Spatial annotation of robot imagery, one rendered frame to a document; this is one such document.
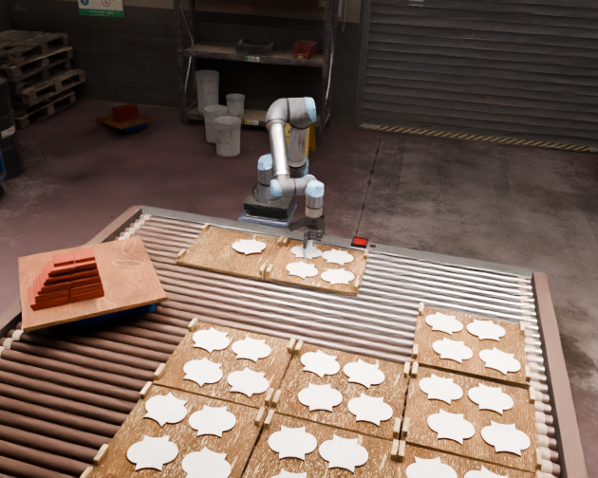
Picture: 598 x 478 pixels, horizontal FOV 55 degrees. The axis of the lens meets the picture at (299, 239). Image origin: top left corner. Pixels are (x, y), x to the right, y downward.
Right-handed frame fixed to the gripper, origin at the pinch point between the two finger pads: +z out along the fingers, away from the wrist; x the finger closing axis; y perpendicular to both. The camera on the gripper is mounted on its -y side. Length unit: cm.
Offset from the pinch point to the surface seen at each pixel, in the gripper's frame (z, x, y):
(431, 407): 0, -82, 63
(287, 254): 0.8, -4.3, -8.2
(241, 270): 1.1, -23.9, -23.6
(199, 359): 1, -83, -18
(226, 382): 1, -91, -5
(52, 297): -13, -83, -75
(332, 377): 1, -78, 29
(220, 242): 1.2, -3.5, -41.6
